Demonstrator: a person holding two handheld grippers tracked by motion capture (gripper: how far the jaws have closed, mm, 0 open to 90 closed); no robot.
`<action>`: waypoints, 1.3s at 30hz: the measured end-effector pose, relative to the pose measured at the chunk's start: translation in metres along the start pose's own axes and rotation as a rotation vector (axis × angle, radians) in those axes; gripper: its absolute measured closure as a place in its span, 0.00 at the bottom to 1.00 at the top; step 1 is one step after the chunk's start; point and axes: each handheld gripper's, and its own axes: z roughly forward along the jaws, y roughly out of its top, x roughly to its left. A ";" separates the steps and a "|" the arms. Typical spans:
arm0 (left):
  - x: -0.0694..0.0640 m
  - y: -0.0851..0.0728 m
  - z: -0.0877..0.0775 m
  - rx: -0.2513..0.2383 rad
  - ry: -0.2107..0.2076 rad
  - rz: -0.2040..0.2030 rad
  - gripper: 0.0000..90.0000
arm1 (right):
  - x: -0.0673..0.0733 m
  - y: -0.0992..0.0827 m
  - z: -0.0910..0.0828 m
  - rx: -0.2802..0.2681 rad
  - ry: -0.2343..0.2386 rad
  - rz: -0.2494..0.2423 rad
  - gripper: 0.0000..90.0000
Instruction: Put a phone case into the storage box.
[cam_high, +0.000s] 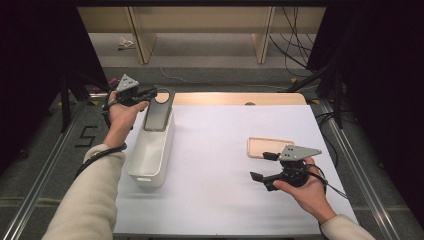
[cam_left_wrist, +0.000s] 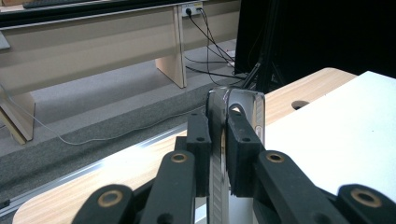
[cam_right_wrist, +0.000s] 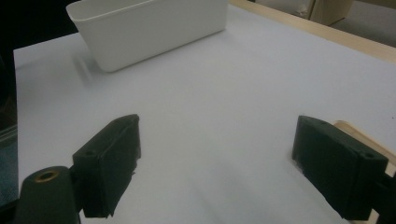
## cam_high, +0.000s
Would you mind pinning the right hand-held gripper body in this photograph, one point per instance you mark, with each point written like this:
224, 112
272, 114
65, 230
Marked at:
295, 163

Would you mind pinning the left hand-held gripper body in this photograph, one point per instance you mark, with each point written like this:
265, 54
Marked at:
128, 88

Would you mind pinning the beige tray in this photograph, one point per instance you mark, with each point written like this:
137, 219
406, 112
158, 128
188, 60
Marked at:
263, 146

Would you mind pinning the black rectangular lid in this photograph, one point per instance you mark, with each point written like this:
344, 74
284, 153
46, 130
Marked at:
158, 113

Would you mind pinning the white plastic storage bin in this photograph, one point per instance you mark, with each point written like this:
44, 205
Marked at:
150, 156

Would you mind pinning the person's left hand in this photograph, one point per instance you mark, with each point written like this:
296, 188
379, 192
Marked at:
123, 120

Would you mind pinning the person's right hand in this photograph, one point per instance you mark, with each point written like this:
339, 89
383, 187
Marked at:
310, 196

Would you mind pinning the pink object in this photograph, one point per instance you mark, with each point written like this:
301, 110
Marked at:
111, 82

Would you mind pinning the crumpled white paper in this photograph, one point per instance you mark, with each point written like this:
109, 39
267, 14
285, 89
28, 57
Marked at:
126, 42

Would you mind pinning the white table cover sheet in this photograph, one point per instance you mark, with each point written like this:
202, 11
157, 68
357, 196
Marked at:
213, 166

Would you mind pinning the black metal stand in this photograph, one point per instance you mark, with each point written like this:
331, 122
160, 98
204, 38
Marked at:
65, 100
335, 90

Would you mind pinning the wooden table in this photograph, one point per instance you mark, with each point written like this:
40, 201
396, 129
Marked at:
233, 99

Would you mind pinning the wooden shelf unit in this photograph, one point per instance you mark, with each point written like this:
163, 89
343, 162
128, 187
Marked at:
200, 23

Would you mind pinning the black curtain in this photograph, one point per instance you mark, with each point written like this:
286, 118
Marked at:
33, 66
383, 83

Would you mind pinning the aluminium floor rail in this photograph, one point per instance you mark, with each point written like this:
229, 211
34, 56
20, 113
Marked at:
360, 173
40, 173

